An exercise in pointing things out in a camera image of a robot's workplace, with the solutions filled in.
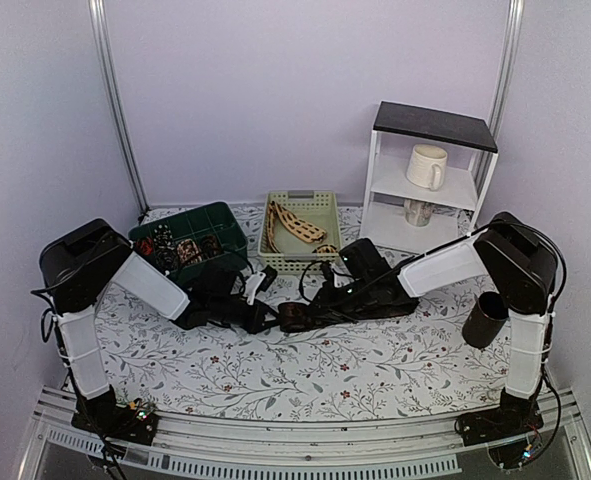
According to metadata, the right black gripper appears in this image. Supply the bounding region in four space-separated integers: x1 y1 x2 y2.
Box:
305 275 376 322

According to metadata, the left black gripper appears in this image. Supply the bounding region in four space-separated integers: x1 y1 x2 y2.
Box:
211 297 285 335

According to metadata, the dark red patterned tie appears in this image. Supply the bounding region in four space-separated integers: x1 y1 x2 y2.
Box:
277 292 420 334

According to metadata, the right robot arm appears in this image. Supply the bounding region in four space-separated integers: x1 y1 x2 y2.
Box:
310 212 568 436

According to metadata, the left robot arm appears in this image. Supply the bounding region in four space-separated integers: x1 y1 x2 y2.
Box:
33 219 278 434

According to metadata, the dark brown rolled tie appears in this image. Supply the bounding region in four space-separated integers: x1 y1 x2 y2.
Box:
199 234 224 259

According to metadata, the tan patterned rolled tie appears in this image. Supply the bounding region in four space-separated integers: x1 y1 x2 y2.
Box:
176 238 203 267

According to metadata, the dark green divided organizer box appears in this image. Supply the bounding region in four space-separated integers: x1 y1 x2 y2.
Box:
128 202 248 286

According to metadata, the black white dotted rolled tie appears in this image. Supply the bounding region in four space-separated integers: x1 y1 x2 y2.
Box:
153 224 179 272

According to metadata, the patterned glass cup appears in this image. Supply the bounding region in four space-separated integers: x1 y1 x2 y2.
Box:
404 198 434 228

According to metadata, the beige plastic slotted basket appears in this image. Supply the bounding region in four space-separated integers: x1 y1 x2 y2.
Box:
257 190 343 275

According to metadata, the tan black patterned tie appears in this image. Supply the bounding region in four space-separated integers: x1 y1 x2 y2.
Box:
266 201 338 254

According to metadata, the red black rolled tie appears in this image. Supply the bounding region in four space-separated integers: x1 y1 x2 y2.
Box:
134 237 155 257

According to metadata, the dark brown cylinder cup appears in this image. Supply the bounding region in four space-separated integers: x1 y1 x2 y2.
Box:
462 291 509 349

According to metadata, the white shelf with black top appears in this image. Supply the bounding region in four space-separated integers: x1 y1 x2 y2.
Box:
359 101 498 254

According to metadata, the cream ceramic mug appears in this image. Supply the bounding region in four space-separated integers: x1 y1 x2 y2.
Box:
406 144 448 191

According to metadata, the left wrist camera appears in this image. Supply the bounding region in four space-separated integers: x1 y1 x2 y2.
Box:
244 266 278 306

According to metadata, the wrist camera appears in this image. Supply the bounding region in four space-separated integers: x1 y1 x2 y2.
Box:
244 266 278 306
320 261 339 288

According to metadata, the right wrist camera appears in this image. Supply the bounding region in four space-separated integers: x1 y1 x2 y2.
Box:
320 261 339 288

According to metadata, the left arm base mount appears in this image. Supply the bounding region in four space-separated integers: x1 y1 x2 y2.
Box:
71 391 159 446

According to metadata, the aluminium front rail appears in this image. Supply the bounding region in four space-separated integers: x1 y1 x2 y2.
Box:
18 388 591 479

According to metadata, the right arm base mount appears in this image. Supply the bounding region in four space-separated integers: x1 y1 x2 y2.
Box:
454 402 544 446

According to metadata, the right aluminium frame post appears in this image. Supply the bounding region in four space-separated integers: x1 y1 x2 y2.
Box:
489 0 525 139

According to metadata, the aluminium frame post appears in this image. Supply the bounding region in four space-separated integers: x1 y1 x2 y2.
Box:
88 0 150 216
489 0 525 139

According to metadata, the left aluminium frame post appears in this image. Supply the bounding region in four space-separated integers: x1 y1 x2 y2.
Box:
88 0 150 216

